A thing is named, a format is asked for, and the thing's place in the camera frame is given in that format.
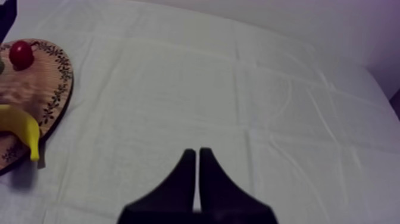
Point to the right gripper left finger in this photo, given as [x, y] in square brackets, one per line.
[175, 194]

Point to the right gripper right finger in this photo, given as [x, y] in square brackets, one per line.
[222, 194]

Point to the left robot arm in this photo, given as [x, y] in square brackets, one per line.
[6, 15]

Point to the yellow toy banana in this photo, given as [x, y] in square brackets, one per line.
[23, 125]

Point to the round wooden board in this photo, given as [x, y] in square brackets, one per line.
[37, 90]

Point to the small red fruit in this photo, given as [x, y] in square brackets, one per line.
[20, 55]

